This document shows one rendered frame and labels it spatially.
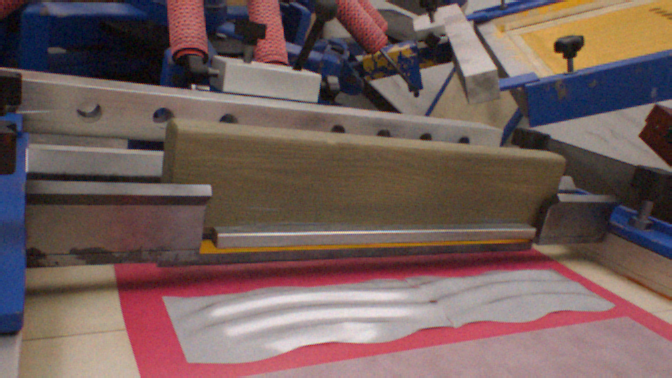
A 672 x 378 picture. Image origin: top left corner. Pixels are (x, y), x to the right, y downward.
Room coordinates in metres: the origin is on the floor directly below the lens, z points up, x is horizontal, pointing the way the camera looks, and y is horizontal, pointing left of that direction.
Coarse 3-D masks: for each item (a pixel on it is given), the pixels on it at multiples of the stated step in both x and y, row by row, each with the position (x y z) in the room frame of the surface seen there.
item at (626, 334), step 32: (416, 256) 0.41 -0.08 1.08; (448, 256) 0.42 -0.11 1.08; (480, 256) 0.44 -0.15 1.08; (512, 256) 0.46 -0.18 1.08; (544, 256) 0.48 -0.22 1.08; (544, 320) 0.34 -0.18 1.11; (576, 320) 0.35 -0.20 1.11; (608, 320) 0.36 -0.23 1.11; (640, 320) 0.38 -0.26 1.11; (512, 352) 0.28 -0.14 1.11; (544, 352) 0.29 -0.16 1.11; (576, 352) 0.30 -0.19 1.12; (608, 352) 0.31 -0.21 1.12; (640, 352) 0.32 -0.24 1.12
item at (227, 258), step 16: (208, 256) 0.29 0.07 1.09; (224, 256) 0.30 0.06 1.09; (240, 256) 0.30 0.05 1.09; (256, 256) 0.31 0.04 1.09; (272, 256) 0.32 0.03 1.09; (288, 256) 0.32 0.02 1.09; (304, 256) 0.33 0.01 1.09; (320, 256) 0.34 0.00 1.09; (336, 256) 0.35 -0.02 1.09; (352, 256) 0.36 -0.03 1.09; (368, 256) 0.36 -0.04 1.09; (384, 256) 0.37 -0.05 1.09
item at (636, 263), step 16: (32, 144) 0.39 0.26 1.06; (608, 240) 0.50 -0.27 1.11; (624, 240) 0.49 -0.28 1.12; (592, 256) 0.50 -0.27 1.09; (608, 256) 0.49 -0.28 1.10; (624, 256) 0.48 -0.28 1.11; (640, 256) 0.47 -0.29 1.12; (656, 256) 0.46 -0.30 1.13; (624, 272) 0.47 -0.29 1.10; (640, 272) 0.46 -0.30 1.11; (656, 272) 0.45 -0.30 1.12; (656, 288) 0.45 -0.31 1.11; (0, 336) 0.14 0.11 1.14; (16, 336) 0.15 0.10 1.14; (0, 352) 0.13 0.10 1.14; (16, 352) 0.14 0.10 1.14; (0, 368) 0.13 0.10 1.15; (16, 368) 0.13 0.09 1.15
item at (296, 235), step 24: (216, 240) 0.28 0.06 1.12; (240, 240) 0.28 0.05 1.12; (264, 240) 0.29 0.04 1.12; (288, 240) 0.30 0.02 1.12; (312, 240) 0.31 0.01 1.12; (336, 240) 0.32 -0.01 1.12; (360, 240) 0.34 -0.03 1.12; (384, 240) 0.35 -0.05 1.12; (408, 240) 0.36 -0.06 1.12; (432, 240) 0.37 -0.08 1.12; (456, 240) 0.39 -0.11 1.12
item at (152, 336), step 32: (128, 288) 0.25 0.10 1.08; (160, 288) 0.26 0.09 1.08; (192, 288) 0.26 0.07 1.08; (224, 288) 0.27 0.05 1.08; (256, 288) 0.28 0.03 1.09; (128, 320) 0.22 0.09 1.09; (160, 320) 0.22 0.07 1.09; (160, 352) 0.20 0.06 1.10; (288, 352) 0.22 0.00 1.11; (320, 352) 0.23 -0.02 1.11; (352, 352) 0.24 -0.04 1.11; (384, 352) 0.24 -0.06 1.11; (416, 352) 0.25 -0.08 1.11; (448, 352) 0.26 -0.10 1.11; (480, 352) 0.27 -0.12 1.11
